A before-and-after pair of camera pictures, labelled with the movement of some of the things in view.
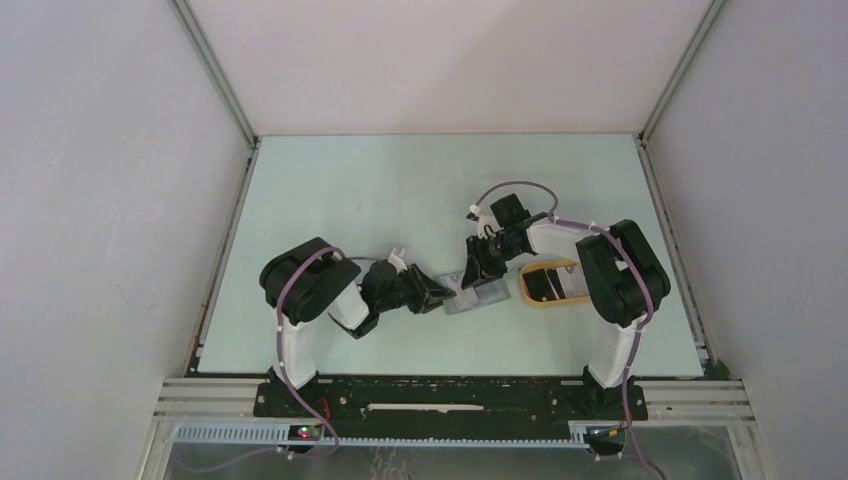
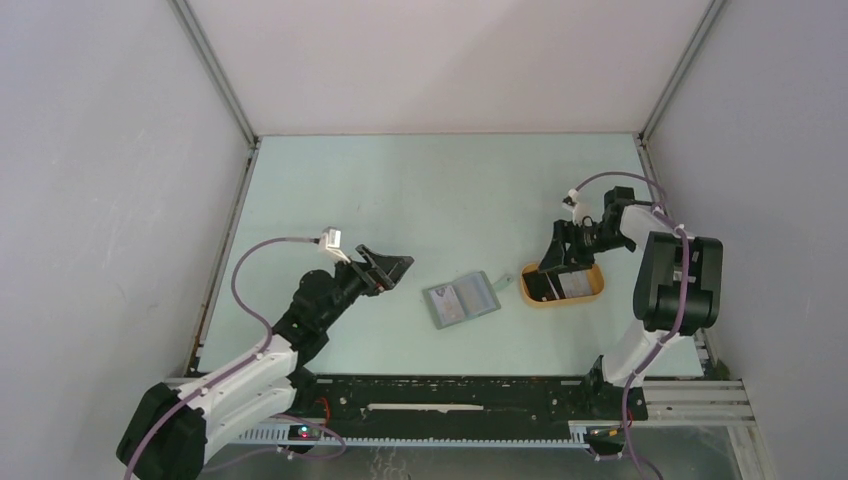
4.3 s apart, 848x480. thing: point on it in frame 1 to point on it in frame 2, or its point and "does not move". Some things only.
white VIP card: x=466 y=298 to x=447 y=304
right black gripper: x=478 y=267 to x=557 y=257
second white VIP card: x=572 y=281 does not move
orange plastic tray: x=554 y=303 does not move
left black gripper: x=422 y=286 to x=379 y=272
